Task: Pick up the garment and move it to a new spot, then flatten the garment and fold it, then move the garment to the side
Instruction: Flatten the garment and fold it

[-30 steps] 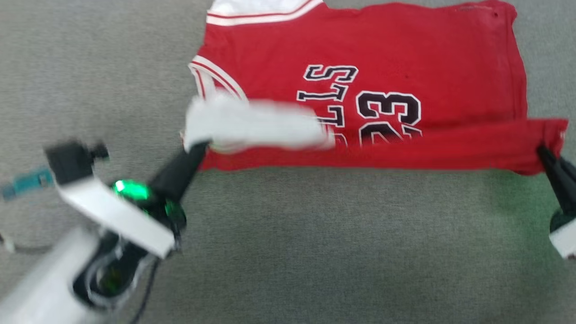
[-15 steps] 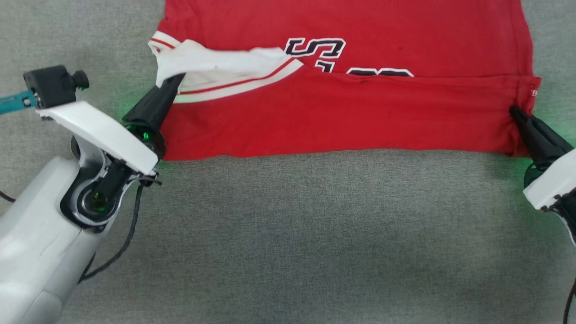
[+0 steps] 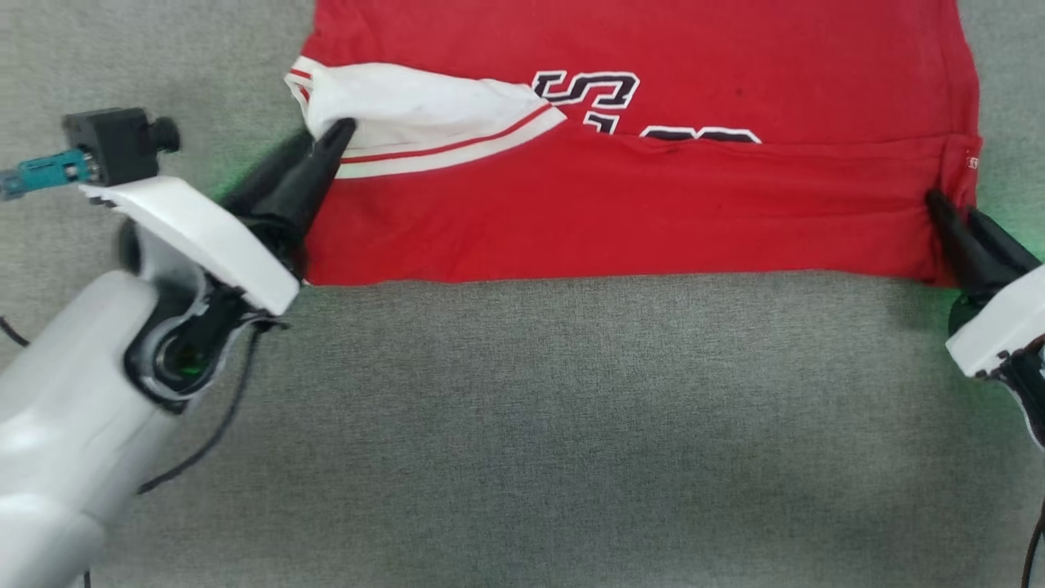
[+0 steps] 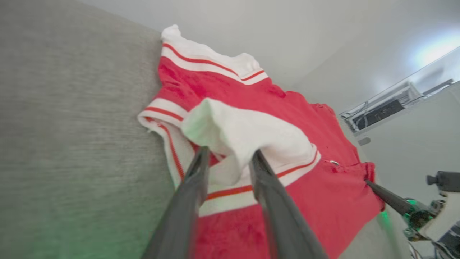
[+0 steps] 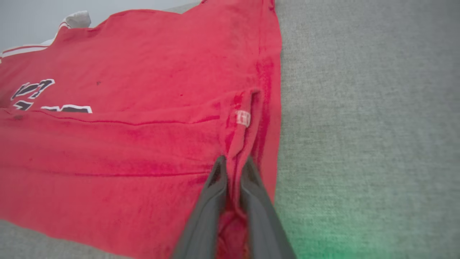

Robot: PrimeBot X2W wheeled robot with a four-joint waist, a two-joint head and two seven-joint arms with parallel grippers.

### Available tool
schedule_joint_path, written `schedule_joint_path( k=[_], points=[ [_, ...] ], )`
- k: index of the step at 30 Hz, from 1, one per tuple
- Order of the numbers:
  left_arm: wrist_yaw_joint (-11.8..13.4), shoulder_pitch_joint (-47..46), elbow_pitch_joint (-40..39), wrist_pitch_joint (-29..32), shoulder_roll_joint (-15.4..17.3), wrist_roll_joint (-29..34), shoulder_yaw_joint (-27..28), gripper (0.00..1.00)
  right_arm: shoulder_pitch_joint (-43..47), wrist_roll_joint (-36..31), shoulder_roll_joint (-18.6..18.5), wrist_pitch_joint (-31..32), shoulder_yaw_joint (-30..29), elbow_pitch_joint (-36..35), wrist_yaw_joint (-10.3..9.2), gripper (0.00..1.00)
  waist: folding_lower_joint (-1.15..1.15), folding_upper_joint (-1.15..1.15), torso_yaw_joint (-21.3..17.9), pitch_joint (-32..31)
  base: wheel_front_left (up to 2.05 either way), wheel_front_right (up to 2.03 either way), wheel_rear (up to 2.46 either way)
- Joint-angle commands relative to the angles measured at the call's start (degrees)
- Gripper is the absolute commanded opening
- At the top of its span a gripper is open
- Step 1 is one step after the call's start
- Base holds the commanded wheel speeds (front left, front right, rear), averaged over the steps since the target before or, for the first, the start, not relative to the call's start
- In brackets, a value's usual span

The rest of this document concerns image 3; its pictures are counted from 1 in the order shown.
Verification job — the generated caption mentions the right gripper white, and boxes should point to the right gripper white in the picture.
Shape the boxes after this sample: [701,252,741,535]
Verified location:
[927,189,1045,378]

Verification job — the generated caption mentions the teal left camera connector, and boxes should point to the teal left camera connector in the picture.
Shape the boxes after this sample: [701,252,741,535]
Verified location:
[0,149,89,202]

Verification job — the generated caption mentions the red and white jersey shirt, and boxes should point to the red and white jersey shirt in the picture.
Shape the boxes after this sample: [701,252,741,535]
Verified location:
[284,0,983,288]

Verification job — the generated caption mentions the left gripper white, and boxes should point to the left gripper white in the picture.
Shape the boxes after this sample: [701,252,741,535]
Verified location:
[80,118,358,319]

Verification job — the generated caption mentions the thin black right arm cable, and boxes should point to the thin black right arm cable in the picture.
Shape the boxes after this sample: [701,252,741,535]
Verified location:
[1022,498,1045,588]

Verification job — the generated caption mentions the grey fabric sofa cushion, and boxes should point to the grey fabric sofa cushion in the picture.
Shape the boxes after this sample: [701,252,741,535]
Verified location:
[0,0,1045,588]

